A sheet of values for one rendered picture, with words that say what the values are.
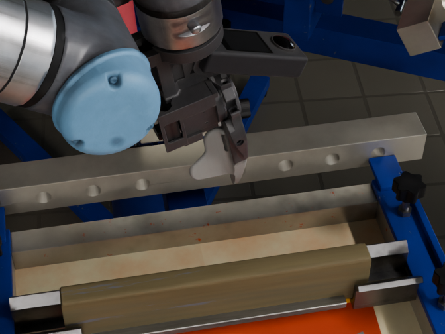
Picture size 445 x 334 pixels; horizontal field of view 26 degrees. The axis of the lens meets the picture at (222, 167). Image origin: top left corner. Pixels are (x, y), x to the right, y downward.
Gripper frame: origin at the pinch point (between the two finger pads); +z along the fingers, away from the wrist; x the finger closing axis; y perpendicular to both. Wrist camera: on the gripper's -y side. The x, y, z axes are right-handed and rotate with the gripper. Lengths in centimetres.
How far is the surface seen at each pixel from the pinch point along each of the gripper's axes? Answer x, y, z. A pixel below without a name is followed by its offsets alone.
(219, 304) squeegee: 2.1, 5.5, 23.8
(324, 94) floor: -124, -70, 148
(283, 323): 4.4, -1.6, 30.8
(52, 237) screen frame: -18.9, 21.1, 25.0
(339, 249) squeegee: 3.3, -10.6, 21.7
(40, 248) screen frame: -17.7, 23.1, 24.6
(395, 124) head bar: -15.3, -29.6, 28.0
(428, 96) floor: -110, -100, 152
